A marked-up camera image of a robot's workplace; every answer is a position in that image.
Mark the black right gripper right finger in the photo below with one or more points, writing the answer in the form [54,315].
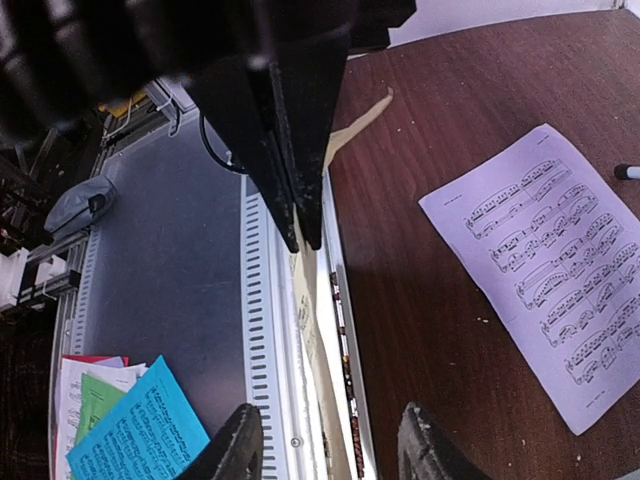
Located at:
[426,452]

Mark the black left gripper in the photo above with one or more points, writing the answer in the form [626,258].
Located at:
[61,58]

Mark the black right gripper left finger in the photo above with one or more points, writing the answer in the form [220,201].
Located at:
[235,452]

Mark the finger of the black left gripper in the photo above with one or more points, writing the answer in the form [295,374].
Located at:
[306,79]

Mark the yellow sheet music page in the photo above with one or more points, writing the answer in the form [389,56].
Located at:
[339,458]

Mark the light blue folding music stand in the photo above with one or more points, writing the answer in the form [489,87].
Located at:
[627,172]

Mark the blue sheet music page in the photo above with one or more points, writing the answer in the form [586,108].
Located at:
[151,433]

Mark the white sheet music stack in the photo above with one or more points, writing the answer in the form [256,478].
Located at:
[80,395]

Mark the green sheet music page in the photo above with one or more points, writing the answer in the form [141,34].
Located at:
[98,398]

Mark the grey cloth pouch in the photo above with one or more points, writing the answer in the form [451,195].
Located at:
[80,207]

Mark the purple sheet music page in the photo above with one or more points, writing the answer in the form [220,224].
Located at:
[556,252]

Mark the front aluminium frame rail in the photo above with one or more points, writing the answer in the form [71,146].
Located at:
[188,266]

